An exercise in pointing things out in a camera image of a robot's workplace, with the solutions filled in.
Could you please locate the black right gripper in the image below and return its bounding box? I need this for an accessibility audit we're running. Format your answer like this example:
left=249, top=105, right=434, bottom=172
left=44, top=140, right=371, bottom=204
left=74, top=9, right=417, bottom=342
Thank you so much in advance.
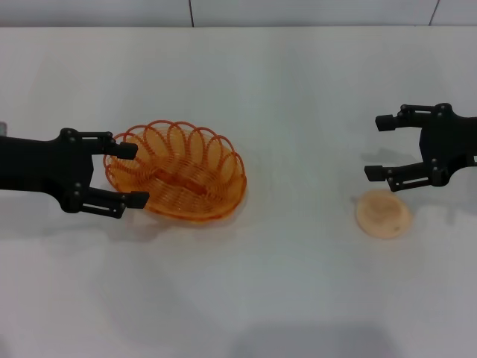
left=364, top=103, right=477, bottom=193

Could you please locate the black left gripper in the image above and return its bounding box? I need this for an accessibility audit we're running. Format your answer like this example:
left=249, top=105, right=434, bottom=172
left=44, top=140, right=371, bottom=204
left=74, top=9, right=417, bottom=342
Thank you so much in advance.
left=0, top=128, right=151, bottom=222

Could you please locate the round beige bread bun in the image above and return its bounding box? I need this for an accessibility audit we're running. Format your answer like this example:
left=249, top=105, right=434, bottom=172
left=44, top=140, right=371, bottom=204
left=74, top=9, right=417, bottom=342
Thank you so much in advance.
left=356, top=189, right=411, bottom=240

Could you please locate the orange woven plastic basket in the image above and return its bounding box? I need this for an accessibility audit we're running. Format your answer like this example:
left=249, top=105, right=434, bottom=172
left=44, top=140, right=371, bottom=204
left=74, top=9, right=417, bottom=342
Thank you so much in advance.
left=103, top=119, right=248, bottom=225

